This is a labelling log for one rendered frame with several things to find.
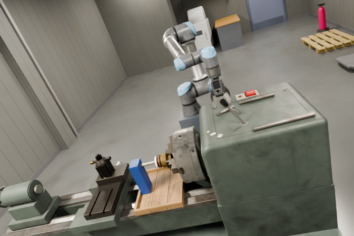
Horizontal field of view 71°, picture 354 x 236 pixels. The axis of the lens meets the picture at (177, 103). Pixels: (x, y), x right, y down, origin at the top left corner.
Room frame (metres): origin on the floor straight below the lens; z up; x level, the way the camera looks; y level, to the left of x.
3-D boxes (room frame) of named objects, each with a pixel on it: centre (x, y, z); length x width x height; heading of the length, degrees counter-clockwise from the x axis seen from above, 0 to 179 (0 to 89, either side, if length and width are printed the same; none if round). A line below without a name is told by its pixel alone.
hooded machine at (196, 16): (8.14, -1.52, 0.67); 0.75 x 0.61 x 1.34; 164
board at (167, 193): (1.28, 0.28, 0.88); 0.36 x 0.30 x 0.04; 169
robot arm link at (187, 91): (1.72, -0.10, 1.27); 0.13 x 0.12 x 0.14; 94
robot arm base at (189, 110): (1.72, -0.09, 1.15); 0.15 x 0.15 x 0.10
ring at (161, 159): (1.26, 0.18, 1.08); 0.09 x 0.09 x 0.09; 79
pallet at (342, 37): (4.90, -3.46, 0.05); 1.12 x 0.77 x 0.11; 163
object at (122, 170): (1.42, 0.58, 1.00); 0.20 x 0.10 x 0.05; 79
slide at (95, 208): (1.36, 0.62, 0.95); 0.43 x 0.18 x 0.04; 169
